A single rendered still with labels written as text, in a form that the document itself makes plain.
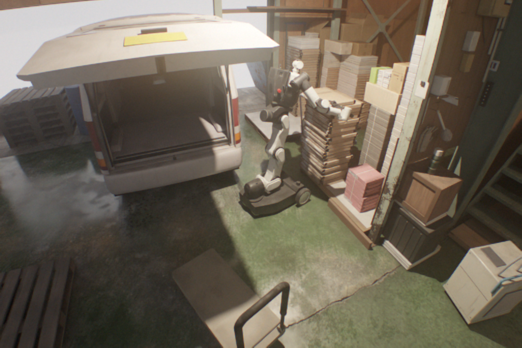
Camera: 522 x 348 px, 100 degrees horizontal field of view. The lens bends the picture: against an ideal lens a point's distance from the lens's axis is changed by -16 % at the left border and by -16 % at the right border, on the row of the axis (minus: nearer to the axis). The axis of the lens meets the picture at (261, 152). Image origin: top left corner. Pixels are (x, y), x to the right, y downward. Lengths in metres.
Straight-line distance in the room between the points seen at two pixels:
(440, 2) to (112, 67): 1.81
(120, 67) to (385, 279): 2.40
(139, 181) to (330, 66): 3.43
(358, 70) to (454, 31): 2.52
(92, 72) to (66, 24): 5.00
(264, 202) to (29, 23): 5.57
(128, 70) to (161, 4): 4.86
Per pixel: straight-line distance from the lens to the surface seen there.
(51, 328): 2.43
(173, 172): 2.74
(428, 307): 2.51
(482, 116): 2.77
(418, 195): 2.25
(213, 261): 2.18
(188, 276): 2.14
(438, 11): 1.90
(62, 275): 2.68
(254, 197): 2.65
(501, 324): 2.76
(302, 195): 2.82
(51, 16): 6.42
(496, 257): 2.35
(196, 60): 1.36
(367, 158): 3.04
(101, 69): 1.36
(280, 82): 2.30
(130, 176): 2.76
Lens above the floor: 1.95
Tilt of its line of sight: 31 degrees down
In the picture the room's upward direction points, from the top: straight up
